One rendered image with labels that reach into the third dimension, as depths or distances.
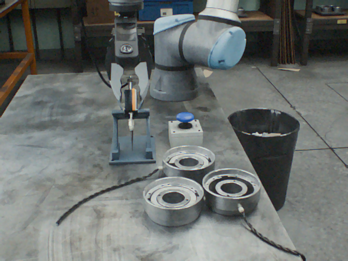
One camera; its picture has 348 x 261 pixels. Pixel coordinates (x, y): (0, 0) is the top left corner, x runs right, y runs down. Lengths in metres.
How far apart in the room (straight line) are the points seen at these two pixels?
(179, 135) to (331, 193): 1.57
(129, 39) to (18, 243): 0.43
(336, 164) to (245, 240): 2.05
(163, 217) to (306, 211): 1.59
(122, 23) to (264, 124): 1.48
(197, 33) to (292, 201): 1.34
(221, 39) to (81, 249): 0.66
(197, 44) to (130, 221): 0.58
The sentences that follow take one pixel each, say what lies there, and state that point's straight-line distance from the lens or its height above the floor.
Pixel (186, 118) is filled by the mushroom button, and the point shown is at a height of 0.87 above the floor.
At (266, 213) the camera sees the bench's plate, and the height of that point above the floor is 0.80.
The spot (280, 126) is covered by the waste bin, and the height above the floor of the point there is 0.36.
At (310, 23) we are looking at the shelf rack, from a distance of 4.54.
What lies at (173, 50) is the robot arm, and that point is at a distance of 1.27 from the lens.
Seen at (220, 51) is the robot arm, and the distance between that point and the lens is 1.18.
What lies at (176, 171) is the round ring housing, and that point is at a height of 0.83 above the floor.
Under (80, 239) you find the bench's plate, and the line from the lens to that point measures 0.78.
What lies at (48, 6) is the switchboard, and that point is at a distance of 4.61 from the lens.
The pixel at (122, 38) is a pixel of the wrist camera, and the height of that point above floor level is 1.06.
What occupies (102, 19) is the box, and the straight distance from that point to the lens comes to 4.30.
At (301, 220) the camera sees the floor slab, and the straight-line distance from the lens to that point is 2.24.
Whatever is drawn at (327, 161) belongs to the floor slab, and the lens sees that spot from 2.80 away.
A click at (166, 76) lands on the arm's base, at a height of 0.87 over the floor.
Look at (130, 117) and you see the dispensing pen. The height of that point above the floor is 0.88.
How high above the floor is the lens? 1.26
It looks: 24 degrees down
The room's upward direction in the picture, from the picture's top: 1 degrees counter-clockwise
